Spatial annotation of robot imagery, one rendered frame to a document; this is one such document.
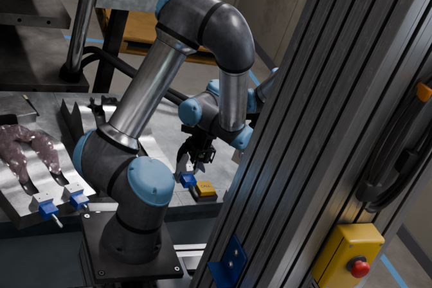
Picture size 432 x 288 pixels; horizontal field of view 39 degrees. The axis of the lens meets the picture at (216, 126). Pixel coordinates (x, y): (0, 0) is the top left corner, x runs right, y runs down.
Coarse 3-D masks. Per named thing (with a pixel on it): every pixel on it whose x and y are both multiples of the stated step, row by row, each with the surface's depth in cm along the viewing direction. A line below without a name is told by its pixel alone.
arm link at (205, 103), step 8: (200, 96) 177; (208, 96) 178; (184, 104) 173; (192, 104) 172; (200, 104) 174; (208, 104) 174; (216, 104) 179; (184, 112) 173; (192, 112) 172; (200, 112) 172; (208, 112) 173; (216, 112) 172; (184, 120) 174; (192, 120) 173; (200, 120) 174; (208, 120) 172; (208, 128) 173
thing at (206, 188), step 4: (196, 184) 215; (200, 184) 216; (204, 184) 217; (208, 184) 217; (196, 188) 215; (200, 188) 214; (204, 188) 215; (208, 188) 215; (212, 188) 216; (200, 192) 213; (204, 192) 213; (208, 192) 214; (212, 192) 215
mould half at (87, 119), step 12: (60, 108) 233; (72, 108) 227; (84, 108) 216; (108, 108) 220; (72, 120) 221; (84, 120) 213; (108, 120) 217; (72, 132) 221; (84, 132) 210; (144, 132) 222; (144, 144) 218; (156, 144) 220; (156, 156) 213; (96, 192) 200
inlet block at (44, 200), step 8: (40, 192) 181; (48, 192) 182; (32, 200) 180; (40, 200) 178; (48, 200) 180; (40, 208) 178; (48, 208) 178; (56, 208) 179; (48, 216) 177; (56, 216) 180
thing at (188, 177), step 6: (192, 168) 203; (174, 174) 204; (180, 174) 200; (186, 174) 201; (192, 174) 202; (180, 180) 201; (186, 180) 199; (192, 180) 200; (186, 186) 199; (192, 186) 198
